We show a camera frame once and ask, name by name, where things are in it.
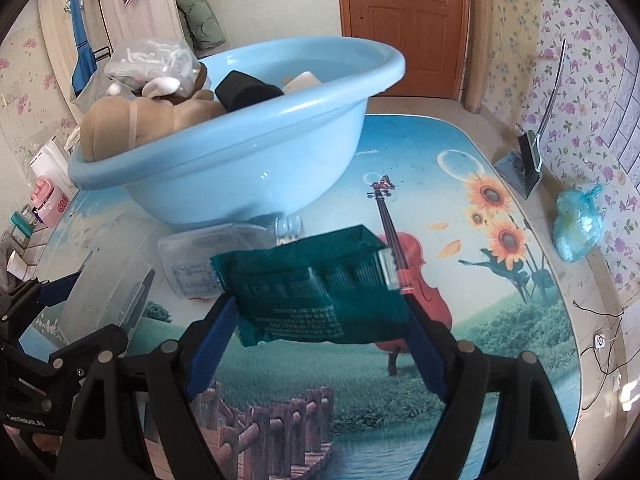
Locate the blue apron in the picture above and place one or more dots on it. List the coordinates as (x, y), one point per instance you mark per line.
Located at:
(80, 35)

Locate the brown wooden door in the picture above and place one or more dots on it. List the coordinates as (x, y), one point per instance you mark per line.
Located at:
(405, 25)

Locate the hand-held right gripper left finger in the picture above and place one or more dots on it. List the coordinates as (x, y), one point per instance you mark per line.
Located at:
(215, 340)

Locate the labelled clear plastic box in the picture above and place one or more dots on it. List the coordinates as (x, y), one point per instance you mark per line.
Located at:
(190, 265)

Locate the pink kitchen appliance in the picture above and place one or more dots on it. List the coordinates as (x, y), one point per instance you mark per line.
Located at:
(47, 200)

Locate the dark green packet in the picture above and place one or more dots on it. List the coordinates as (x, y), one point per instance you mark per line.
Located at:
(310, 285)

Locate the white floor socket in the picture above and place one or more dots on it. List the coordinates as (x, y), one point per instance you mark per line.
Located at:
(600, 341)

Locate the black pouch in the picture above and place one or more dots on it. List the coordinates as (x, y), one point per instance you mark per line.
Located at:
(245, 91)

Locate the small glass bottle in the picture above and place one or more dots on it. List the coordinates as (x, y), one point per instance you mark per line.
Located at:
(289, 227)

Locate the beige plush toy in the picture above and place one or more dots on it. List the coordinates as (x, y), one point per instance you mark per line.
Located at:
(120, 125)

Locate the blue plastic bag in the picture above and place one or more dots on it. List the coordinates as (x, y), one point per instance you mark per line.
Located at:
(575, 225)

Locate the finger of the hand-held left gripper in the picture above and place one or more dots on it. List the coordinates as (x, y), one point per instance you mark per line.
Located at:
(85, 352)
(55, 287)

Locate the green quilted jacket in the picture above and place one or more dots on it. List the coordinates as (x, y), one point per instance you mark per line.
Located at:
(202, 15)

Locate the teal capped white container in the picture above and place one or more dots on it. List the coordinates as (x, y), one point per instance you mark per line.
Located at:
(22, 222)

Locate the light wooden wardrobe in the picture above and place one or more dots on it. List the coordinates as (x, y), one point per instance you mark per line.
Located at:
(155, 20)

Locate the light blue plastic basin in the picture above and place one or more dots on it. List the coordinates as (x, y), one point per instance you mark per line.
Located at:
(240, 160)

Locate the clear bag of cotton swabs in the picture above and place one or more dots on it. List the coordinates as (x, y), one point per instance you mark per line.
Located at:
(150, 62)

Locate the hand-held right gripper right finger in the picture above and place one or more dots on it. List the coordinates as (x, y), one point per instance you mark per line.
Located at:
(427, 355)

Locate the white paper cup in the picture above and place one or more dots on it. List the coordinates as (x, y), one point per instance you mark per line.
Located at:
(17, 265)

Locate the large clear plastic box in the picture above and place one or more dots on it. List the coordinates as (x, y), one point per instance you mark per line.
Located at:
(110, 270)

